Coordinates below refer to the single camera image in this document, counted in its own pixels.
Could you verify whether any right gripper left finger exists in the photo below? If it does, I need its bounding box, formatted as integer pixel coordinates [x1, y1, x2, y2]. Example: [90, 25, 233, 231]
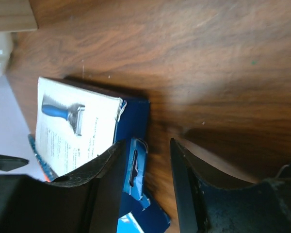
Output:
[0, 140, 126, 233]

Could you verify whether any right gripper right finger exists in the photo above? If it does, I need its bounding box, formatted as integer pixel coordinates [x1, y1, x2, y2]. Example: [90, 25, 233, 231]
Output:
[170, 139, 291, 233]

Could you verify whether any blue razor box grey back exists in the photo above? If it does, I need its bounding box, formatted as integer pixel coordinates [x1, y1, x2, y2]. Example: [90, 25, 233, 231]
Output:
[35, 77, 150, 177]

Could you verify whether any wooden two-tier shelf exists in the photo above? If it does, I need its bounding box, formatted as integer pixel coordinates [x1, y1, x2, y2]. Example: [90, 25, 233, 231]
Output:
[0, 0, 38, 33]

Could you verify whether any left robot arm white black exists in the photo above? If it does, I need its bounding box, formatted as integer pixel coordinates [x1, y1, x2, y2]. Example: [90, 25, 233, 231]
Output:
[0, 155, 29, 172]

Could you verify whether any blue patterned small bowl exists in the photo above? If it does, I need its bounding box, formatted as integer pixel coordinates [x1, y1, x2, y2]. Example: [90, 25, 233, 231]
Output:
[28, 134, 58, 182]

